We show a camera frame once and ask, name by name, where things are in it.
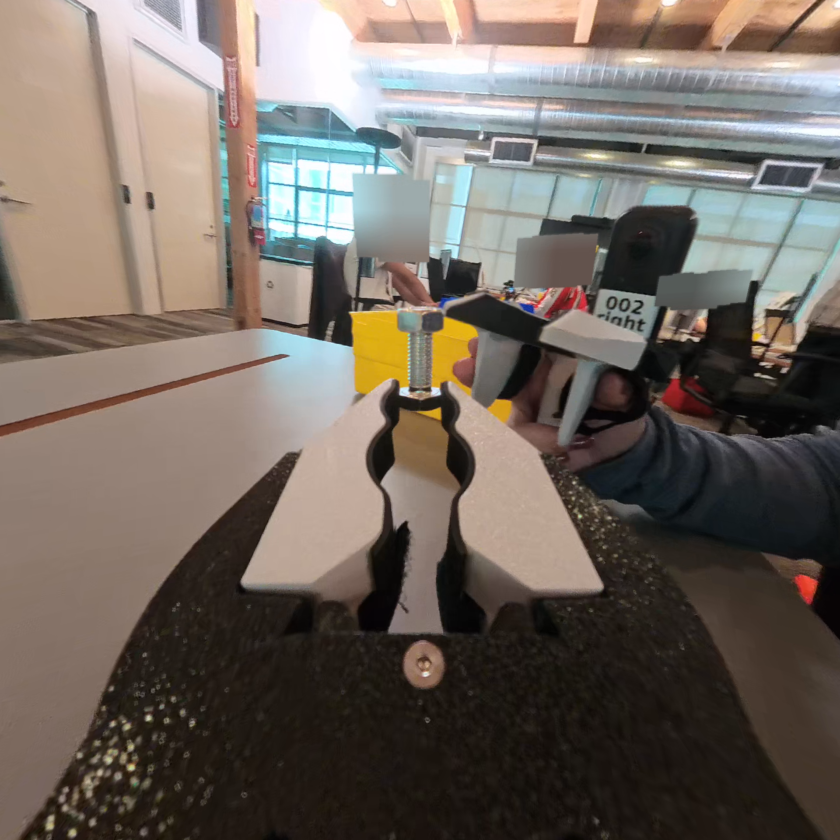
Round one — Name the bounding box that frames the person's right forearm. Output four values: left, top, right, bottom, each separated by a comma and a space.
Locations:
577, 407, 840, 567

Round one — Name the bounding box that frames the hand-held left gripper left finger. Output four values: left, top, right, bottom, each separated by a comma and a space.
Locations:
241, 379, 403, 613

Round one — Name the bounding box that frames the person's right hand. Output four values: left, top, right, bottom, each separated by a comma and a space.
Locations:
453, 338, 652, 473

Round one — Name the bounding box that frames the black floor lamp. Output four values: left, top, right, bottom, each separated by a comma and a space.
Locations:
356, 126, 403, 175

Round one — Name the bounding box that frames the black mesh office chair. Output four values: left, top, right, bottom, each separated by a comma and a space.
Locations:
696, 282, 840, 437

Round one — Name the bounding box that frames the black computer monitor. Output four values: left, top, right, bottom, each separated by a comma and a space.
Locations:
445, 258, 483, 298

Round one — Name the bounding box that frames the red white garment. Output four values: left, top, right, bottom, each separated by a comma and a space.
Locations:
535, 285, 589, 320

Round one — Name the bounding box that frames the ceiling air vent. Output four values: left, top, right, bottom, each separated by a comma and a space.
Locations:
751, 159, 825, 193
489, 136, 539, 165

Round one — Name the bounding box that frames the dark office chair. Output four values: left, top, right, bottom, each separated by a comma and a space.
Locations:
307, 236, 355, 347

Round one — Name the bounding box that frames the large yellow plastic bin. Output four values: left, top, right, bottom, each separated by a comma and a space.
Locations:
350, 310, 514, 421

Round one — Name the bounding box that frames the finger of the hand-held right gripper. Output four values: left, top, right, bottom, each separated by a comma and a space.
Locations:
539, 311, 648, 447
445, 293, 559, 408

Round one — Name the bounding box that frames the white recycling cabinet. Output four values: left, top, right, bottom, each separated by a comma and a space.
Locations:
258, 258, 315, 327

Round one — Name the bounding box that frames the wooden post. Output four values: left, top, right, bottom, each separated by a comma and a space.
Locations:
218, 0, 263, 330

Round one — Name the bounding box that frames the silver air duct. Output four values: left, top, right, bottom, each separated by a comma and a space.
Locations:
351, 39, 840, 93
377, 98, 840, 140

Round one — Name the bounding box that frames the red bag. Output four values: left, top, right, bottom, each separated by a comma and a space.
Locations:
661, 377, 718, 420

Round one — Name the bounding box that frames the white door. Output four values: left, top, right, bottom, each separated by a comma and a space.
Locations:
130, 39, 228, 314
0, 0, 135, 322

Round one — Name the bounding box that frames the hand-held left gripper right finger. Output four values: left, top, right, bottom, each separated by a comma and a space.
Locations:
441, 379, 605, 621

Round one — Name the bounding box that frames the silver hex bolt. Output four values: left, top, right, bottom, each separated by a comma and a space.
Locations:
398, 328, 439, 401

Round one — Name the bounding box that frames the white wall vent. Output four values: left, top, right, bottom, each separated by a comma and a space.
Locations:
140, 0, 186, 34

